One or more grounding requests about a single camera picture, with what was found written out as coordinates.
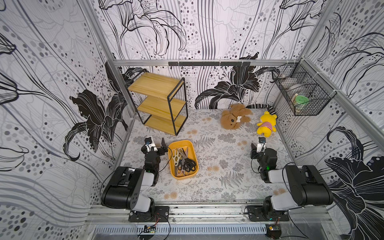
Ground beige kitchen scissors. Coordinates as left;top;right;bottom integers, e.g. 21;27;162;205
172;149;182;167

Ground yellow storage tray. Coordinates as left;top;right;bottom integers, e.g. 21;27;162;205
168;140;199;180

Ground large black scissors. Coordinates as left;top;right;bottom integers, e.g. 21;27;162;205
179;148;197;173

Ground pink handled scissors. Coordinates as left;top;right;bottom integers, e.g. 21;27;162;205
175;148;186;176

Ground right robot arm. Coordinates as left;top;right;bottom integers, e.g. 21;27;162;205
251;143;334;213

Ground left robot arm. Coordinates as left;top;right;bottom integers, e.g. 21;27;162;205
101;137;169;214

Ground right circuit box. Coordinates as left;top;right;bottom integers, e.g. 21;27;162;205
266;225;282;240

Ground yellow plush bear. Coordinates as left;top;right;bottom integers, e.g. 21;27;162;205
257;111;277;138

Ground wooden three-tier shelf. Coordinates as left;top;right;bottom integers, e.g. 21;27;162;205
128;73;189;136

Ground brown teddy bear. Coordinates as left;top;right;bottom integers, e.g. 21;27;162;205
220;104;252;130

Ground green lidded jar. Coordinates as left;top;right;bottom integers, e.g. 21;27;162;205
294;95;310;111

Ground left circuit board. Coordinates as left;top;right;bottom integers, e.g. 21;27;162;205
143;226;157;234

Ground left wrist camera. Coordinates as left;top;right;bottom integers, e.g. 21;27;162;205
145;137;158;152

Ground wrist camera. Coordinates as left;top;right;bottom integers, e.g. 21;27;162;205
145;137;158;152
257;137;266;153

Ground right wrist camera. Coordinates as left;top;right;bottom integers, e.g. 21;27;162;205
257;137;266;153

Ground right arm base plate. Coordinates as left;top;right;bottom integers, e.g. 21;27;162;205
244;206;290;223

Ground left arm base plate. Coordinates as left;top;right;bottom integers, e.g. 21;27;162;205
129;206;170;223

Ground aluminium front rail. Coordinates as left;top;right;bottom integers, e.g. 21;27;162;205
86;201;333;225

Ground black wire basket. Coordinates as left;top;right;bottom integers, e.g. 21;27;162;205
272;63;337;119

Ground black wall hook bar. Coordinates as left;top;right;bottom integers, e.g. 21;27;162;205
168;61;251;67

